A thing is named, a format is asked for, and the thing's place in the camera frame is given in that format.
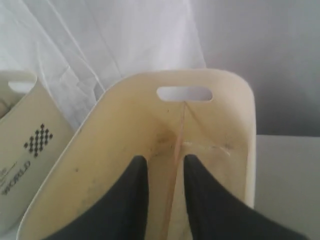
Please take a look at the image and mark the wooden chopstick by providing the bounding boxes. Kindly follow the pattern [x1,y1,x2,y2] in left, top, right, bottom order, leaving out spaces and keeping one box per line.
[159,101,186,240]

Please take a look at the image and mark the white backdrop curtain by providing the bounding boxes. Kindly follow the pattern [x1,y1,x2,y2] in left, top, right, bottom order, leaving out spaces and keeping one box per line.
[0,0,320,137]

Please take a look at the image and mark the cream bin with circle mark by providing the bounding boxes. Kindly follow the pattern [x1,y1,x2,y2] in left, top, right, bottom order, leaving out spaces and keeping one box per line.
[0,70,74,234]

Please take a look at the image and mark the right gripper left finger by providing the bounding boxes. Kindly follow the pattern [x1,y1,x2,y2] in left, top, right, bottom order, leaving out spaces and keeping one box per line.
[46,155,165,240]

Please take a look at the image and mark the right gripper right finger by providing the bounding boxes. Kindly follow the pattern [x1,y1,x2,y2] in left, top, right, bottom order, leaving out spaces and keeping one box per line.
[183,154,306,240]

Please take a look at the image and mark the cream bin with triangle mark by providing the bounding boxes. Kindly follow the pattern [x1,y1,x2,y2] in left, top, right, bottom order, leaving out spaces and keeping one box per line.
[16,69,256,240]

